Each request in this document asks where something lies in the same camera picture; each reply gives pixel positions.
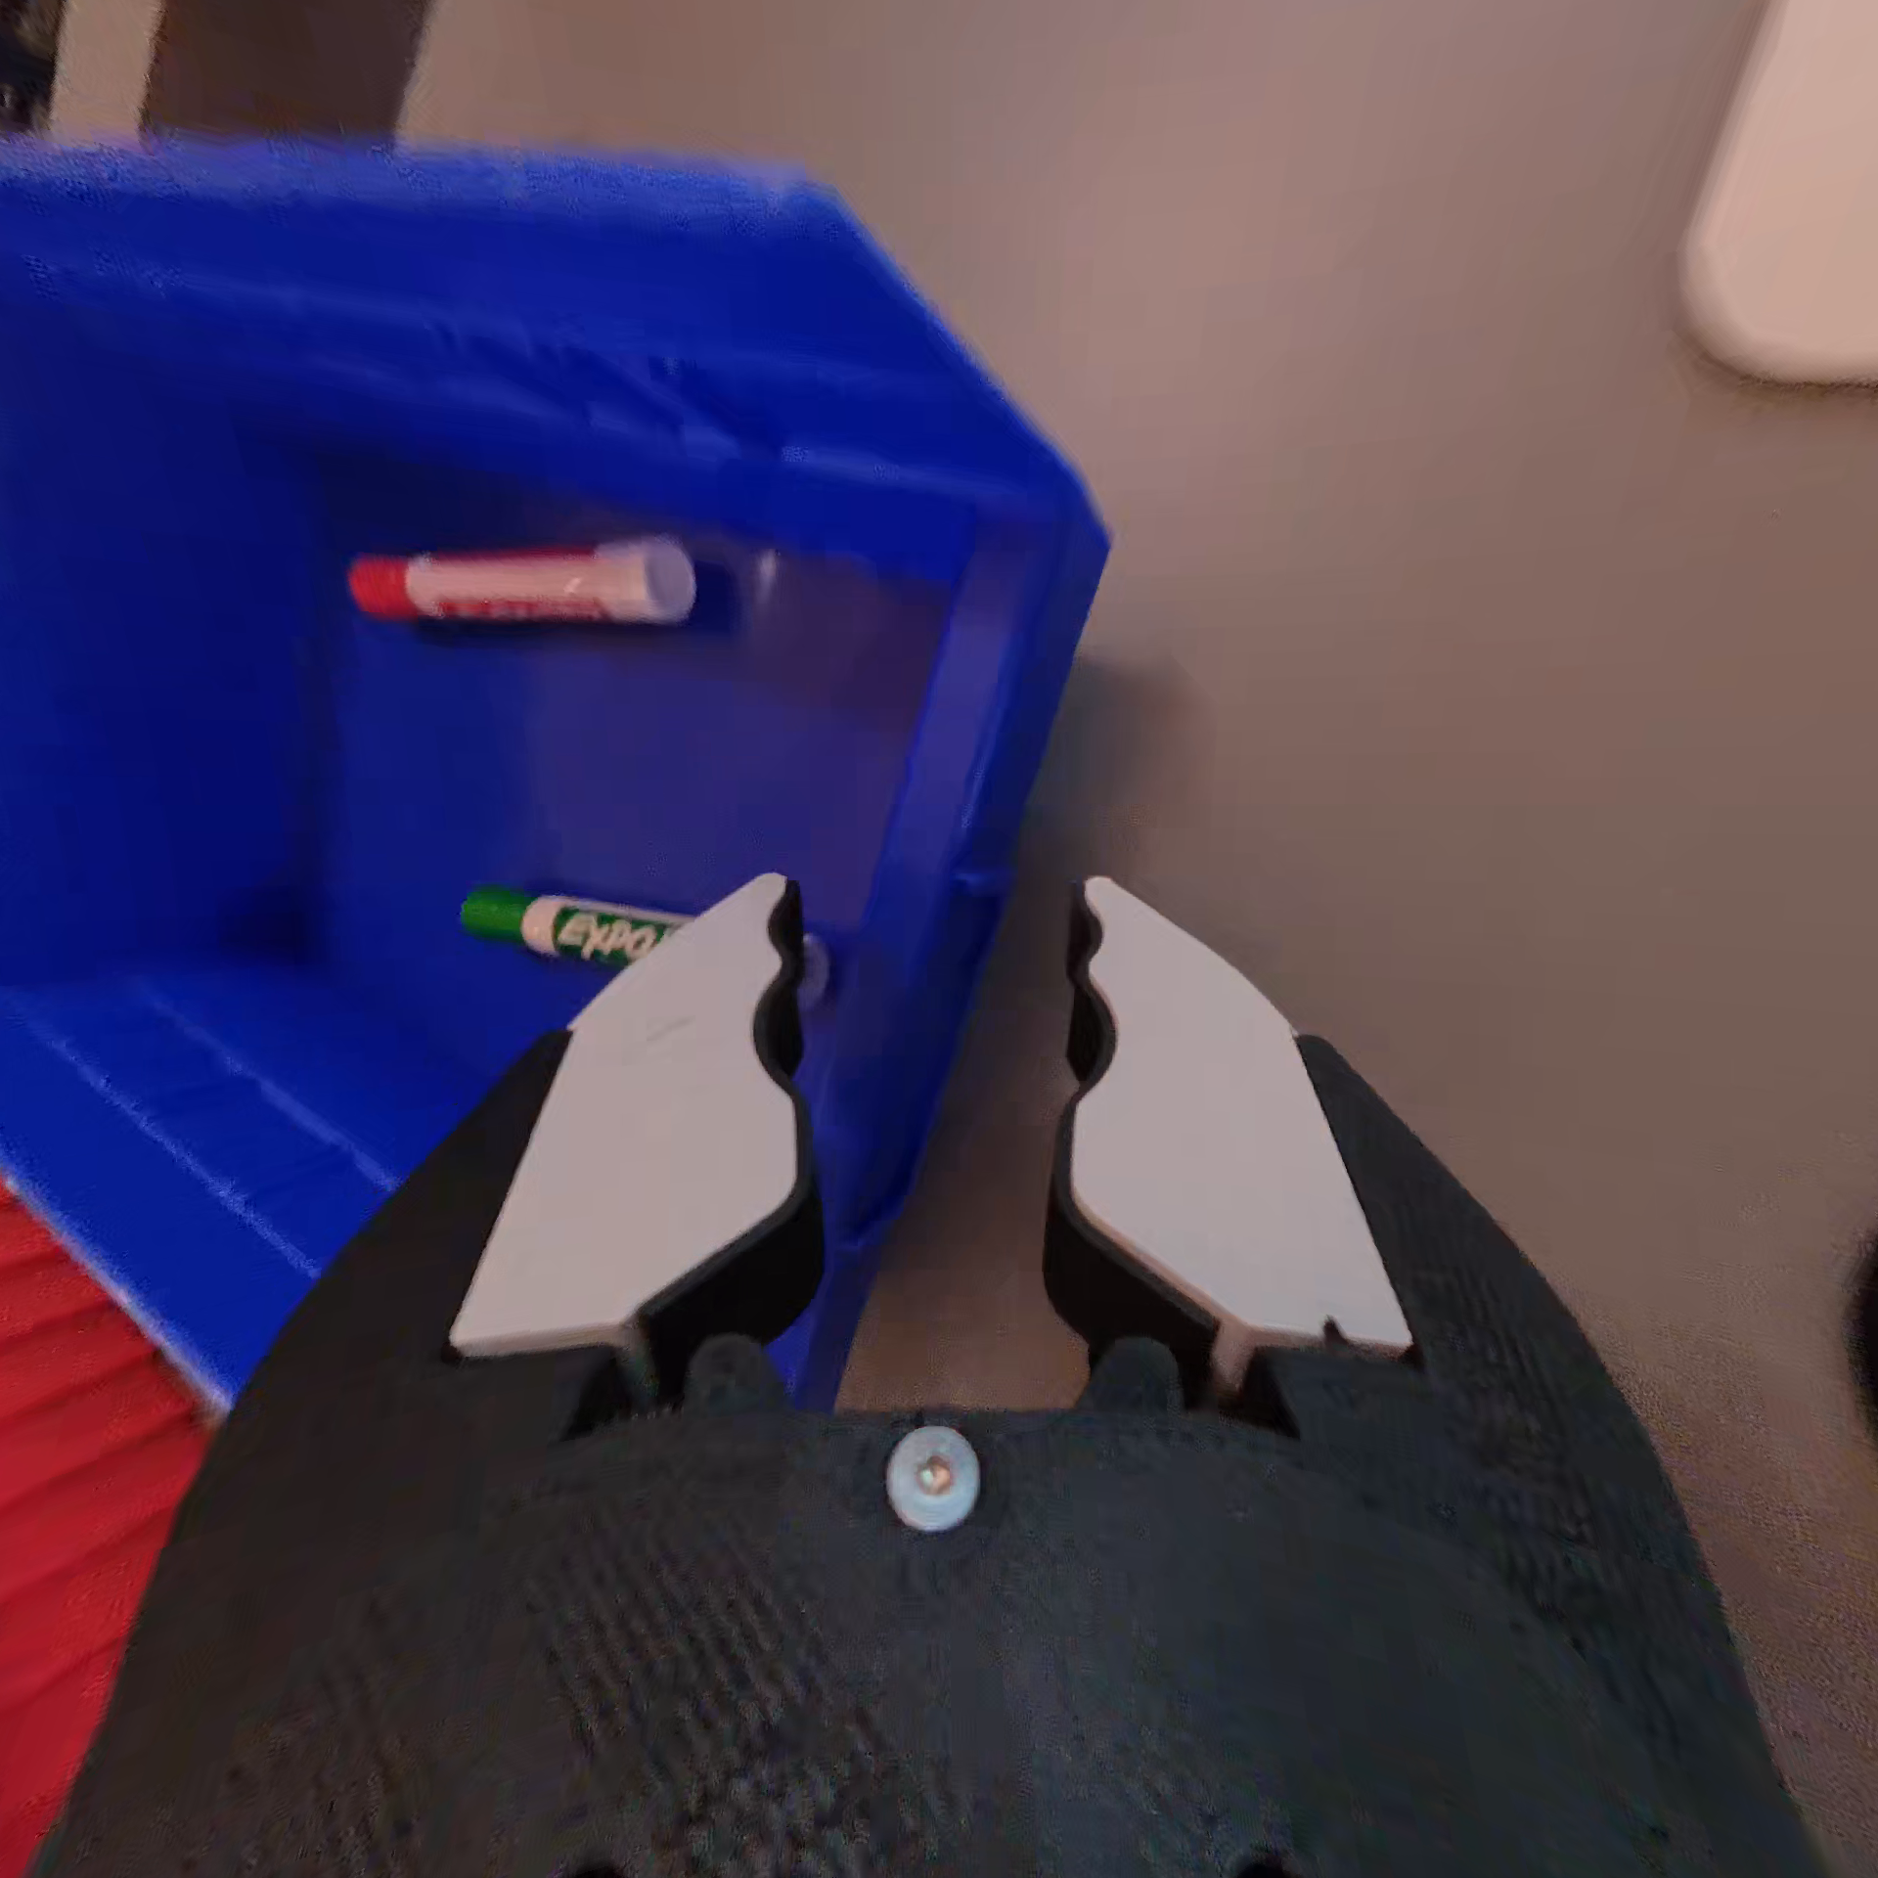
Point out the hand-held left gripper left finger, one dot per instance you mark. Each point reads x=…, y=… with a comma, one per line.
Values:
x=646, y=1174

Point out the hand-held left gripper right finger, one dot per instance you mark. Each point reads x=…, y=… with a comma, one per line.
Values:
x=1233, y=1174

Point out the green dry-erase marker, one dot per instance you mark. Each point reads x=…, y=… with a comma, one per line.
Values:
x=573, y=928

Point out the red dry-erase marker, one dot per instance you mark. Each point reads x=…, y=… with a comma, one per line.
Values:
x=528, y=582

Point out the blue plastic bin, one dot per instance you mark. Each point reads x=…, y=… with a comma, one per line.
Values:
x=442, y=353

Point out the red plastic bin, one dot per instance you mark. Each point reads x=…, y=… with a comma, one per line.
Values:
x=74, y=1498

